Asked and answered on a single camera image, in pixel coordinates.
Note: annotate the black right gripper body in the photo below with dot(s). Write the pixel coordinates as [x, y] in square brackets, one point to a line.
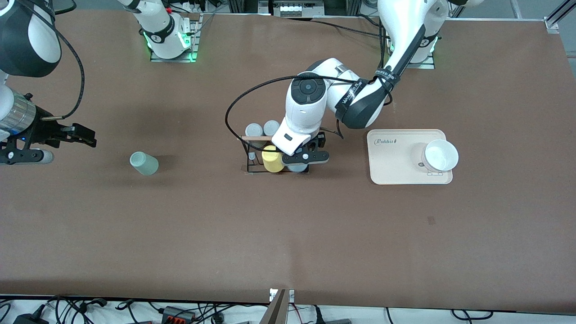
[46, 130]

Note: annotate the light blue cup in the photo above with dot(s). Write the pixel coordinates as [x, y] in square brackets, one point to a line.
[298, 168]

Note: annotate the pale green cup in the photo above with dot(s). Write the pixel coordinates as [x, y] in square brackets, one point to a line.
[144, 163]

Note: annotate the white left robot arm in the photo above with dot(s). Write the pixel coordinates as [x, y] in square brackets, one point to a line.
[315, 108]

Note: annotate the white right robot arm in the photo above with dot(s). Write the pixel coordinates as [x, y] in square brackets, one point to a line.
[159, 31]

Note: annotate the yellow cup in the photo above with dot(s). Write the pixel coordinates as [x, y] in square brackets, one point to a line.
[271, 161]

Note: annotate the small grey cup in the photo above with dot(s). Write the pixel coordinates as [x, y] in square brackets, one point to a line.
[254, 130]

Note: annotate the beige rabbit print tray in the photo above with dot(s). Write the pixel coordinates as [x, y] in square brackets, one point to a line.
[391, 166]

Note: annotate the white bowl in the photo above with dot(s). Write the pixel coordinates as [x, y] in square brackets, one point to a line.
[440, 155]

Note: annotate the white power strip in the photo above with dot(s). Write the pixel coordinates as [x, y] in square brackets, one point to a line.
[292, 9]

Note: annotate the white tag plate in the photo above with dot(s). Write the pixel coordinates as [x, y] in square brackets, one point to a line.
[290, 294]

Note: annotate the tan pointed bar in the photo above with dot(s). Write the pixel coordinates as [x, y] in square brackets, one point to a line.
[274, 312]

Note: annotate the black power adapter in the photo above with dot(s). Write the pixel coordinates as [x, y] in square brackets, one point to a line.
[29, 318]

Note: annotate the black box red switches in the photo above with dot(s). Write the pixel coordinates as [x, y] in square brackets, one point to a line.
[177, 314]

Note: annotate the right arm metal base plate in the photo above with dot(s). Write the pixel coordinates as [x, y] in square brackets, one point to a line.
[193, 45]

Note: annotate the aluminium frame rail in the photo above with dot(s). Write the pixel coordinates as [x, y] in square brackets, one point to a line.
[552, 24]

